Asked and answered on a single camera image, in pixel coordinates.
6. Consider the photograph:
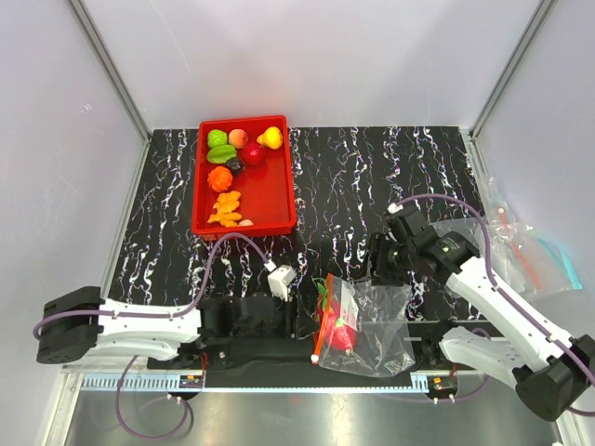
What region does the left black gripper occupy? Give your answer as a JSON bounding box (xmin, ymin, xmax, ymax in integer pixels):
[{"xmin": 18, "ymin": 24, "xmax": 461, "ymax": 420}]
[{"xmin": 232, "ymin": 288, "xmax": 320, "ymax": 341}]

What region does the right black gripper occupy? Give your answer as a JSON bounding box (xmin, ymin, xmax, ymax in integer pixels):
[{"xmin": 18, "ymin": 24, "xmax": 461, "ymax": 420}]
[{"xmin": 353, "ymin": 231, "xmax": 417, "ymax": 288}]

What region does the pink dragon fruit toy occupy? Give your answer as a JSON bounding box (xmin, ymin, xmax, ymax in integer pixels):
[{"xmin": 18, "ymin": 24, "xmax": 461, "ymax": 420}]
[{"xmin": 312, "ymin": 275, "xmax": 357, "ymax": 352}]

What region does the clear bag orange zipper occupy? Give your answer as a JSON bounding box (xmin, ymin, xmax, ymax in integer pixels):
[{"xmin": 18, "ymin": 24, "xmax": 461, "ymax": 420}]
[{"xmin": 311, "ymin": 274, "xmax": 415, "ymax": 378}]

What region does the orange pumpkin toy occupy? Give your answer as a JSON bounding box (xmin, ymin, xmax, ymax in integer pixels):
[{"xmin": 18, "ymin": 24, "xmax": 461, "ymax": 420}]
[{"xmin": 207, "ymin": 166, "xmax": 233, "ymax": 193}]

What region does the dark mangosteen toy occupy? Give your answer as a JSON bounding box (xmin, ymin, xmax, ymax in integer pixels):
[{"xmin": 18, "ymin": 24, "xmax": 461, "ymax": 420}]
[{"xmin": 225, "ymin": 157, "xmax": 245, "ymax": 177}]

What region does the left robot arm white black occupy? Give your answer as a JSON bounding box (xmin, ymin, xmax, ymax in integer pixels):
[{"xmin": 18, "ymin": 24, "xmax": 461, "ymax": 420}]
[{"xmin": 33, "ymin": 286, "xmax": 296, "ymax": 369}]

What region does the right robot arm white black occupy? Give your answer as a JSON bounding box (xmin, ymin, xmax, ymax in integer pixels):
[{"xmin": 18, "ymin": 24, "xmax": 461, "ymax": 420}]
[{"xmin": 368, "ymin": 204, "xmax": 594, "ymax": 422}]

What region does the spare zip bags pile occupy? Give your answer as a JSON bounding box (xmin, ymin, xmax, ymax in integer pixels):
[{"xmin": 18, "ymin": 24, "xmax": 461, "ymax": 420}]
[{"xmin": 431, "ymin": 176, "xmax": 585, "ymax": 303}]

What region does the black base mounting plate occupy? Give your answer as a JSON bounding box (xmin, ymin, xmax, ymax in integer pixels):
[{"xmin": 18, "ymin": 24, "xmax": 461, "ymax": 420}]
[{"xmin": 146, "ymin": 320, "xmax": 478, "ymax": 389}]

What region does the orange ginger root toy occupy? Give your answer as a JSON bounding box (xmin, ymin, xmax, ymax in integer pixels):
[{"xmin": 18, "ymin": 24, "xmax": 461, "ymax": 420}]
[{"xmin": 207, "ymin": 190, "xmax": 243, "ymax": 228}]

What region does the red plastic tray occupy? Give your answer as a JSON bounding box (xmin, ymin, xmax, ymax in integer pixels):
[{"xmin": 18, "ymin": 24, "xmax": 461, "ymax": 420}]
[{"xmin": 191, "ymin": 115, "xmax": 297, "ymax": 241}]

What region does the red apple toy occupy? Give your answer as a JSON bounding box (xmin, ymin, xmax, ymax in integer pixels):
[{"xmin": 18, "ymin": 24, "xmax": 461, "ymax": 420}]
[{"xmin": 242, "ymin": 141, "xmax": 266, "ymax": 167}]

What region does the green starfruit toy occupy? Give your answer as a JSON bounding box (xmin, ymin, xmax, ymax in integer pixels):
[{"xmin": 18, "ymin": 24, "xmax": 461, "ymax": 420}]
[{"xmin": 206, "ymin": 144, "xmax": 237, "ymax": 164}]

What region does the yellow pear toy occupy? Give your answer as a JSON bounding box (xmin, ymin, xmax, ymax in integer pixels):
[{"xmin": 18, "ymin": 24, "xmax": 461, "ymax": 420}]
[{"xmin": 257, "ymin": 126, "xmax": 284, "ymax": 150}]

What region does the peach toy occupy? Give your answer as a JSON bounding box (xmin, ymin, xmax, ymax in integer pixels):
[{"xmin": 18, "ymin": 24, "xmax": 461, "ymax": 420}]
[{"xmin": 228, "ymin": 128, "xmax": 249, "ymax": 150}]

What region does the green bumpy fruit toy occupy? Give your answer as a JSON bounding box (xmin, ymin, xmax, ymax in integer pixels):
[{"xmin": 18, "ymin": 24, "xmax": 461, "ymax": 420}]
[{"xmin": 207, "ymin": 129, "xmax": 228, "ymax": 149}]

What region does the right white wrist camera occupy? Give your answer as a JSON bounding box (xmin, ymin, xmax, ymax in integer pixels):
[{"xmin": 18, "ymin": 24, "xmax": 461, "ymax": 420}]
[{"xmin": 387, "ymin": 203, "xmax": 403, "ymax": 215}]

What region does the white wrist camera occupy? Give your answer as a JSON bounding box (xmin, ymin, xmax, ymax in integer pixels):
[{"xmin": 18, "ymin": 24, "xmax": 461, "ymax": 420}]
[
  {"xmin": 268, "ymin": 265, "xmax": 297, "ymax": 302},
  {"xmin": 387, "ymin": 203, "xmax": 403, "ymax": 215}
]

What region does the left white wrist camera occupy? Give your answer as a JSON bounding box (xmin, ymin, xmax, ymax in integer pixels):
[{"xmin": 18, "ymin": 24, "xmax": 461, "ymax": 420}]
[{"xmin": 268, "ymin": 265, "xmax": 297, "ymax": 302}]

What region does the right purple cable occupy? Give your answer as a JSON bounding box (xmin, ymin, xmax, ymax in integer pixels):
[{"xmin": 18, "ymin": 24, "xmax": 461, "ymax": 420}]
[{"xmin": 394, "ymin": 193, "xmax": 595, "ymax": 417}]

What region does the purple cable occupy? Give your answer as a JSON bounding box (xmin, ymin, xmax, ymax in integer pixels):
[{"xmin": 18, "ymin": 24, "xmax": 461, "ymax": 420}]
[
  {"xmin": 394, "ymin": 193, "xmax": 595, "ymax": 417},
  {"xmin": 34, "ymin": 231, "xmax": 275, "ymax": 440}
]

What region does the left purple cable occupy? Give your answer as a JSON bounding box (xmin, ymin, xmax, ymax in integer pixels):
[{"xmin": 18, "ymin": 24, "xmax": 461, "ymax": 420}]
[{"xmin": 34, "ymin": 231, "xmax": 275, "ymax": 440}]

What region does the white slotted cable duct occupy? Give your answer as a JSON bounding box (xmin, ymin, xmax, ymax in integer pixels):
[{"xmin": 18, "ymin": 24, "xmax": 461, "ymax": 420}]
[{"xmin": 81, "ymin": 372, "xmax": 430, "ymax": 394}]

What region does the right aluminium frame post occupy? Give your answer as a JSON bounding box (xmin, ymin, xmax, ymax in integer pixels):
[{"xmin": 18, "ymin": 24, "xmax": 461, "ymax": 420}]
[{"xmin": 469, "ymin": 0, "xmax": 557, "ymax": 141}]

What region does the aluminium frame post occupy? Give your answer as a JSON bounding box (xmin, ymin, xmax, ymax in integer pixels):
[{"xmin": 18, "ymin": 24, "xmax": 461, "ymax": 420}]
[
  {"xmin": 65, "ymin": 0, "xmax": 152, "ymax": 143},
  {"xmin": 469, "ymin": 0, "xmax": 557, "ymax": 141}
]

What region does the left aluminium frame post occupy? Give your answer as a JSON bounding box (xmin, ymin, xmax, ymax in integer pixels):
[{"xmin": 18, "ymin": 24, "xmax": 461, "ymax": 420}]
[{"xmin": 65, "ymin": 0, "xmax": 152, "ymax": 143}]

